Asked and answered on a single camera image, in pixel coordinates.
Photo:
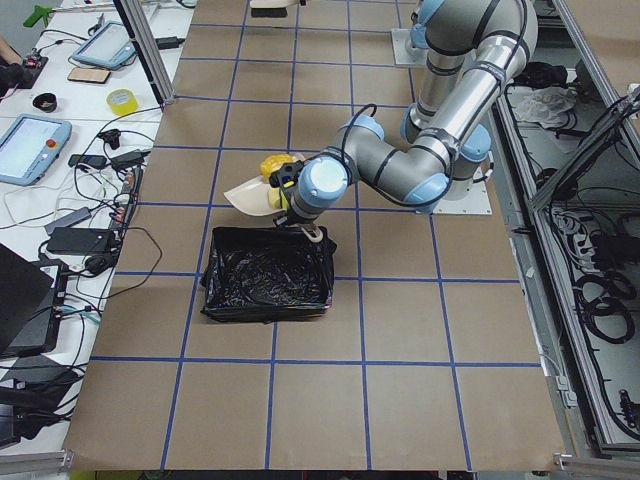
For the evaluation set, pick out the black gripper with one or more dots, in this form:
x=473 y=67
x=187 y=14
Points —
x=298 y=221

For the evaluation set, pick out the yellow paper ball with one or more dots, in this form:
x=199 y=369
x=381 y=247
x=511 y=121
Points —
x=273 y=163

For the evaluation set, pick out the beige plastic dustpan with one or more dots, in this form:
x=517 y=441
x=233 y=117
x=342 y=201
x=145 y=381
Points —
x=265 y=200

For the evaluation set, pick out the wooden hand brush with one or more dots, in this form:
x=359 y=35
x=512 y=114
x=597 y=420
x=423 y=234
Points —
x=272 y=8

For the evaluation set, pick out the yellow sponge piece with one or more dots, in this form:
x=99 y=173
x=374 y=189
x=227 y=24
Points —
x=274 y=199

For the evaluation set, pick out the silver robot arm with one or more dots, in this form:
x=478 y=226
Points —
x=473 y=50
x=417 y=37

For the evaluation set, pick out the black lined trash bin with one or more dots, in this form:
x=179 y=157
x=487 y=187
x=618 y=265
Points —
x=267 y=275

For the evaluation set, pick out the small black adapter brick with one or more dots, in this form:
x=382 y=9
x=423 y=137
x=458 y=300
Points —
x=165 y=43

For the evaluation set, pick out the yellow tape roll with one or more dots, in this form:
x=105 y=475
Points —
x=122 y=102

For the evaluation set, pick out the blue teach pendant far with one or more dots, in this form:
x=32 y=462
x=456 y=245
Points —
x=109 y=47

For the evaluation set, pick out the blue teach pendant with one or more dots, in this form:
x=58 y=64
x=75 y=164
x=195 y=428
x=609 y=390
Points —
x=109 y=47
x=30 y=146

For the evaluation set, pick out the black power adapter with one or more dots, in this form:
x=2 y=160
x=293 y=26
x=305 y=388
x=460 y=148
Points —
x=80 y=241

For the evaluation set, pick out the blue teach pendant near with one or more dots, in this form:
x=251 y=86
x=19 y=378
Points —
x=30 y=146

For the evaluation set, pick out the white crumpled cloth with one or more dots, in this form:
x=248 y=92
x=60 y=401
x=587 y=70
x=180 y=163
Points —
x=549 y=107

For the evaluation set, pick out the black laptop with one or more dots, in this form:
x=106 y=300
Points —
x=32 y=296

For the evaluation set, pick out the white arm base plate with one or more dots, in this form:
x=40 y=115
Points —
x=402 y=57
x=467 y=197

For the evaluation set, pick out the aluminium frame post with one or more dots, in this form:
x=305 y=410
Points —
x=141 y=37

